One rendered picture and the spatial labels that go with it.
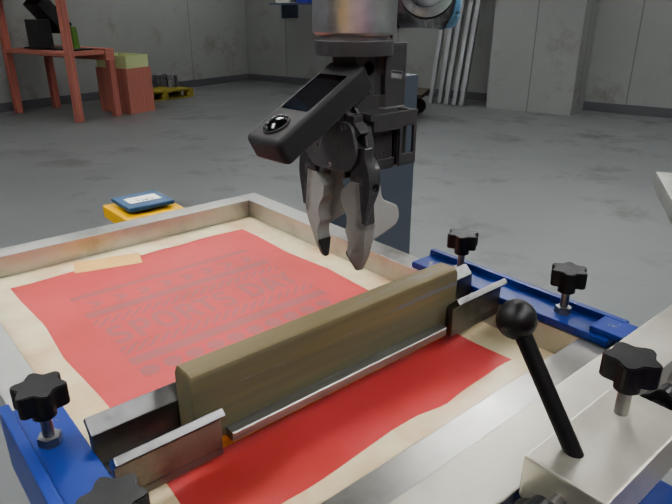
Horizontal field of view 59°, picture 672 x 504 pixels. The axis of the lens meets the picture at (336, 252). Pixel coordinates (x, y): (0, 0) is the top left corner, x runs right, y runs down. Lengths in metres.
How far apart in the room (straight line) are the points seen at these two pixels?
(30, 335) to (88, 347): 0.09
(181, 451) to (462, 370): 0.34
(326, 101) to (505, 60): 8.49
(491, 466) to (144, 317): 0.54
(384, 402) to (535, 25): 8.31
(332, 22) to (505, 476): 0.38
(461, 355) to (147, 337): 0.40
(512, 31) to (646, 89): 1.92
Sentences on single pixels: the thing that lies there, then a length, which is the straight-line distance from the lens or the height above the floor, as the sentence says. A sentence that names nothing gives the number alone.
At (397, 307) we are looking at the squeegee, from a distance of 0.67.
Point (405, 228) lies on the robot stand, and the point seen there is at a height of 0.81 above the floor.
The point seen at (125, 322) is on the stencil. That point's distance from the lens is 0.86.
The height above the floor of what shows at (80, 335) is 0.95.
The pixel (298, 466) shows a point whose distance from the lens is 0.59.
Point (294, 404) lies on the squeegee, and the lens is 0.60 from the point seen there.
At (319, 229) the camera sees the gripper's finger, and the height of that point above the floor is 1.14.
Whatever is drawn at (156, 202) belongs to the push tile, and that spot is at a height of 0.97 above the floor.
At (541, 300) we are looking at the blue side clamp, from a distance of 0.81.
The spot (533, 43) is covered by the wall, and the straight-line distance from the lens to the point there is 8.85.
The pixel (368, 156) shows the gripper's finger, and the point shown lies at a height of 1.23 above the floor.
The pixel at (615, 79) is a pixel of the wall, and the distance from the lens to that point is 9.23.
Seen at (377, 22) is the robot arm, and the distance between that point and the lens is 0.54.
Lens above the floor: 1.35
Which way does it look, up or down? 22 degrees down
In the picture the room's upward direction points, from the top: straight up
